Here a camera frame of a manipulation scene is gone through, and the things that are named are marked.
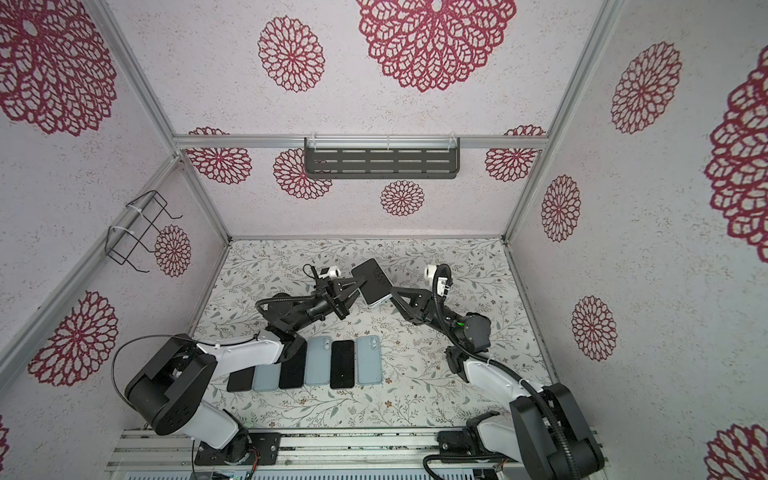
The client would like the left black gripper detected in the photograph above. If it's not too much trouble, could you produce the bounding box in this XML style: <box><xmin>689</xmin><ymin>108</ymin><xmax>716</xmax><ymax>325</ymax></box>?
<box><xmin>292</xmin><ymin>276</ymin><xmax>368</xmax><ymax>334</ymax></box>

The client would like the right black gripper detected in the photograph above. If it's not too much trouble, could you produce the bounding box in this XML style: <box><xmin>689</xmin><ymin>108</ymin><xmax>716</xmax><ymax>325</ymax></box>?
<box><xmin>392</xmin><ymin>294</ymin><xmax>467</xmax><ymax>349</ymax></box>

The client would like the black smartphone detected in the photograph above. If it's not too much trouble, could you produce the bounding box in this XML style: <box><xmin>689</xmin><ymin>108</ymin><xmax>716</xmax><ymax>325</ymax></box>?
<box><xmin>351</xmin><ymin>258</ymin><xmax>393</xmax><ymax>308</ymax></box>

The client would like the light blue phone case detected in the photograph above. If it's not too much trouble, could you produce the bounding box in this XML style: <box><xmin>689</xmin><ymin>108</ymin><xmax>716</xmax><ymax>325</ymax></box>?
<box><xmin>304</xmin><ymin>336</ymin><xmax>332</xmax><ymax>386</ymax></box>
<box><xmin>355</xmin><ymin>335</ymin><xmax>383</xmax><ymax>385</ymax></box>
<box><xmin>252</xmin><ymin>363</ymin><xmax>281</xmax><ymax>392</ymax></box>

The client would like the black phone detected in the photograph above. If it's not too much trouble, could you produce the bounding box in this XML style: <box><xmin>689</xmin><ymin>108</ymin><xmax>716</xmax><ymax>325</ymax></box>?
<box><xmin>330</xmin><ymin>340</ymin><xmax>355</xmax><ymax>389</ymax></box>
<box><xmin>278</xmin><ymin>343</ymin><xmax>307</xmax><ymax>390</ymax></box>

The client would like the black phone removed from case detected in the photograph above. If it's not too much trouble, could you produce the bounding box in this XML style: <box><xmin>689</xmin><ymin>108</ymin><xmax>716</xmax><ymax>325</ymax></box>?
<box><xmin>226</xmin><ymin>367</ymin><xmax>256</xmax><ymax>393</ymax></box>

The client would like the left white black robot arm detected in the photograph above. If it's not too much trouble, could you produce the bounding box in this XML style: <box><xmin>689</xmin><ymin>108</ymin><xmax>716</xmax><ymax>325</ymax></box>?
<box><xmin>118</xmin><ymin>276</ymin><xmax>366</xmax><ymax>465</ymax></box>

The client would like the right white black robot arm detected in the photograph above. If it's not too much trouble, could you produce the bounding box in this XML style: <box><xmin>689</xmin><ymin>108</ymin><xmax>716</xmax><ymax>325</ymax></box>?
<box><xmin>391</xmin><ymin>287</ymin><xmax>605</xmax><ymax>479</ymax></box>

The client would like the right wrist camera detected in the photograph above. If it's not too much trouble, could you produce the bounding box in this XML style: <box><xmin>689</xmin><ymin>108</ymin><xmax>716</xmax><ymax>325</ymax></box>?
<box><xmin>424</xmin><ymin>264</ymin><xmax>453</xmax><ymax>298</ymax></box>

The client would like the grey slotted wall shelf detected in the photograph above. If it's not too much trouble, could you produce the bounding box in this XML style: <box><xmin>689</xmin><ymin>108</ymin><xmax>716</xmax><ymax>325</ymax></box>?
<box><xmin>304</xmin><ymin>137</ymin><xmax>461</xmax><ymax>180</ymax></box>

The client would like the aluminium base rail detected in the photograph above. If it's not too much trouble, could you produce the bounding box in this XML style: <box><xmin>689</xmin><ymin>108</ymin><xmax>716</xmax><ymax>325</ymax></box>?
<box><xmin>104</xmin><ymin>427</ymin><xmax>465</xmax><ymax>475</ymax></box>

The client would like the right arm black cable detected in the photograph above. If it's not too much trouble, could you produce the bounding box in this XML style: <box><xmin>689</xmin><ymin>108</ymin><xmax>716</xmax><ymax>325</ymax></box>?
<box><xmin>430</xmin><ymin>263</ymin><xmax>580</xmax><ymax>480</ymax></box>

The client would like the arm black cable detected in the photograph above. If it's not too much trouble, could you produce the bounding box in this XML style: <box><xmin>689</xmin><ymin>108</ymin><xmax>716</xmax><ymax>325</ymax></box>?
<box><xmin>110</xmin><ymin>333</ymin><xmax>259</xmax><ymax>421</ymax></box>
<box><xmin>430</xmin><ymin>263</ymin><xmax>580</xmax><ymax>480</ymax></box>

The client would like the black wire wall basket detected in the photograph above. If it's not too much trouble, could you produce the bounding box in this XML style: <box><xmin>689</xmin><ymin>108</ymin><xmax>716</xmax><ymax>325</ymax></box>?
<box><xmin>103</xmin><ymin>189</ymin><xmax>182</xmax><ymax>274</ymax></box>

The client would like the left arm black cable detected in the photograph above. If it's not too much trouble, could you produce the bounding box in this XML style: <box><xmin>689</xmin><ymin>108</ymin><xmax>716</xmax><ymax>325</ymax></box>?
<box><xmin>110</xmin><ymin>333</ymin><xmax>259</xmax><ymax>421</ymax></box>

